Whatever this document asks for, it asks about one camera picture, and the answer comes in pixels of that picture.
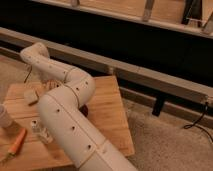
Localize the black cable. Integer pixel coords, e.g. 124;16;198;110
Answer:
23;64;34;84
183;101;213;141

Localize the orange handled tool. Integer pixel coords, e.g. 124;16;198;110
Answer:
0;128;27;164

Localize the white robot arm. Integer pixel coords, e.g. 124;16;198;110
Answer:
20;42;138;171

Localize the beige sponge block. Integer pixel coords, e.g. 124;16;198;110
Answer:
24;89;39;105

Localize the white paper cup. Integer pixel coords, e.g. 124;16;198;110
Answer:
0;104;13;128

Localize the black cable right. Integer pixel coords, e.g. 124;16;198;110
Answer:
183;101;213;141

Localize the wooden table board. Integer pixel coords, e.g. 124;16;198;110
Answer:
0;76;135;171

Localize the black cable left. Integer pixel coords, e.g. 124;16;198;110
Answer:
23;64;34;84

